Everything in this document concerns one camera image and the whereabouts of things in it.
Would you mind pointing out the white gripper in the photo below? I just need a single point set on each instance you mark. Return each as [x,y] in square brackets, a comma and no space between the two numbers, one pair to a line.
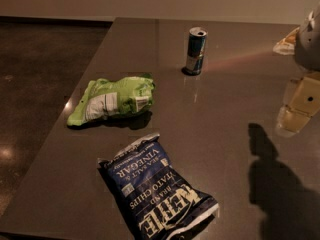
[308,47]

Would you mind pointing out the blue silver redbull can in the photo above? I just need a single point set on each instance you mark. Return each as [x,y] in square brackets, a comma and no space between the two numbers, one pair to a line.
[196,50]

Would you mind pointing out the green chip bag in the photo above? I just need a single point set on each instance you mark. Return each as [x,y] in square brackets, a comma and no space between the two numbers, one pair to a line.
[104,99]

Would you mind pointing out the blue kettle chips bag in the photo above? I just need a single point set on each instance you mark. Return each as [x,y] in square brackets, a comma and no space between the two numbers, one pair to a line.
[158,203]

